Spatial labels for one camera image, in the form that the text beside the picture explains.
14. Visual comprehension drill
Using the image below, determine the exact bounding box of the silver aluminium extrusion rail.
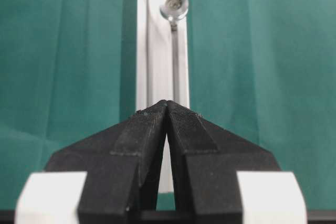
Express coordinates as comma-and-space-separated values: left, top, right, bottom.
135, 0, 190, 195

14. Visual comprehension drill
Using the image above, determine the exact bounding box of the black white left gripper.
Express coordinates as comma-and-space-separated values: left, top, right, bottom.
14, 100, 308, 223

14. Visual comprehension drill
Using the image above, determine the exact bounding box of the green table cloth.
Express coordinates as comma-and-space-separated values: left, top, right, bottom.
1, 0, 335, 209

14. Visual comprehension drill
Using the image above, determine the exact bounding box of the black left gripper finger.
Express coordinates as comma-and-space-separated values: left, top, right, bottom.
165, 101, 281, 223

